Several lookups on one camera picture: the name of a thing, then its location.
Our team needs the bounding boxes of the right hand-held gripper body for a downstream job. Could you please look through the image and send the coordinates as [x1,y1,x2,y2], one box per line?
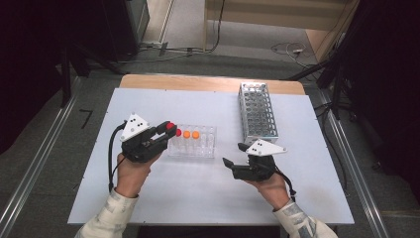
[231,138,288,182]

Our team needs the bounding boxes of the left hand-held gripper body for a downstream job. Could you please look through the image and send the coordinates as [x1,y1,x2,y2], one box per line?
[119,112,169,164]

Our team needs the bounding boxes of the orange-capped clear tube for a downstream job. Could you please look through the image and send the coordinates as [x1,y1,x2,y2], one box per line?
[182,130,192,150]
[191,130,201,150]

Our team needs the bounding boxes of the clear acrylic tube rack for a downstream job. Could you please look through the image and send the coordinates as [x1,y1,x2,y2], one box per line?
[166,123,218,160]

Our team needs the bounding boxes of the perforated metal tube rack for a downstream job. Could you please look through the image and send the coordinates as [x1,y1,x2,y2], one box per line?
[237,81,280,146]

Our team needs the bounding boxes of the person's right hand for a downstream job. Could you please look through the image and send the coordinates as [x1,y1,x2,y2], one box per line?
[245,172,292,211]

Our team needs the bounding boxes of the person's left hand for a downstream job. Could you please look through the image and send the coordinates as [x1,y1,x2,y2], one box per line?
[115,152,162,199]

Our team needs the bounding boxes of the black tripod stand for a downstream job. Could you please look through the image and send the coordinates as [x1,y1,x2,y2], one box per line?
[58,39,128,109]
[286,49,358,121]

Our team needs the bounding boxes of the dark cabinet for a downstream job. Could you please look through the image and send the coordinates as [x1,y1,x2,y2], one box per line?
[98,0,151,63]

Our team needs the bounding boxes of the wooden cabinet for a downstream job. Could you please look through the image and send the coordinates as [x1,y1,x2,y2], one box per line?
[203,0,361,63]

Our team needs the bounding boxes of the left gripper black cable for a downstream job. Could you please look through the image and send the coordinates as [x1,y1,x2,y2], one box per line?
[107,121,129,193]

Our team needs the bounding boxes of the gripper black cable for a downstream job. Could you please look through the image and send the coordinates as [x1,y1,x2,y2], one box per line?
[107,121,129,193]
[274,168,297,203]

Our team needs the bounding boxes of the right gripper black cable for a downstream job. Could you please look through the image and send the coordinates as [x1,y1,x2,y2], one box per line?
[274,168,297,203]

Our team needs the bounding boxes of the aluminium floor rail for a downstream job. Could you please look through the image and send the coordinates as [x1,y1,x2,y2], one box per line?
[316,88,391,238]
[0,75,82,234]

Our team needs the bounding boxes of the white floor cable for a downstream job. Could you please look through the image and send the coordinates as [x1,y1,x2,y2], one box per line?
[270,41,310,68]

